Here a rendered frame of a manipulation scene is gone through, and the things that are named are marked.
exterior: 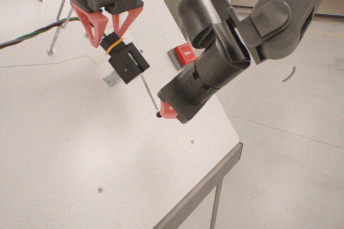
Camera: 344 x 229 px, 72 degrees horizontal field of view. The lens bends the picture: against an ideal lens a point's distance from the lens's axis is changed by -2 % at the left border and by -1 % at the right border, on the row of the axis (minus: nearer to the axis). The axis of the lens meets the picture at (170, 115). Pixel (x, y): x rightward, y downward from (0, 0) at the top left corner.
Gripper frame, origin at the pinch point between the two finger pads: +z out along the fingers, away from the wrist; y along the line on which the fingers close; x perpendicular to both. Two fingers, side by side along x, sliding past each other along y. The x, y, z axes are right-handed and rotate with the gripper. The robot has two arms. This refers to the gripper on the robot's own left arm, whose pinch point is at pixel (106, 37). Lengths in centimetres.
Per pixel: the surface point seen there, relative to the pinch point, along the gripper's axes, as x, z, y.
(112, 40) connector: 1.4, -0.2, -0.1
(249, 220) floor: 65, 107, -58
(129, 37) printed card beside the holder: -4.0, 6.0, -10.5
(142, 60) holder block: 6.9, 1.5, -2.4
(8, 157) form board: 4.7, 10.2, 22.4
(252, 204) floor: 63, 109, -70
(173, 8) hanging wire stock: -40, 34, -83
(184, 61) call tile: 7.6, 8.6, -18.2
